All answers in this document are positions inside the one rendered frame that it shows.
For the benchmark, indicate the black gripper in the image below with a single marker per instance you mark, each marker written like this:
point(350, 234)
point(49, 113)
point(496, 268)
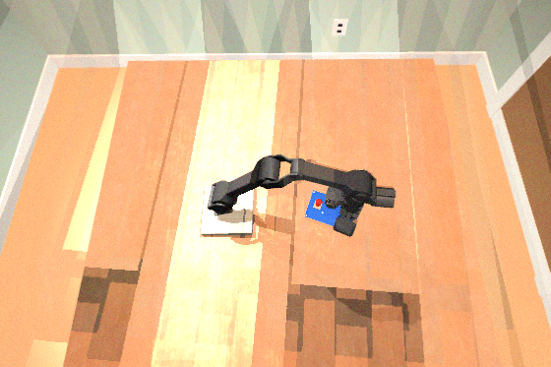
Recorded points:
point(344, 225)

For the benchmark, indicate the blue circuit board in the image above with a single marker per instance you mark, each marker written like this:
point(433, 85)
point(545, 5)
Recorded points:
point(317, 209)

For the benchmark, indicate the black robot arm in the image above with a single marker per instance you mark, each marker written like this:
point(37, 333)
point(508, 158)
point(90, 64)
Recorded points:
point(358, 186)

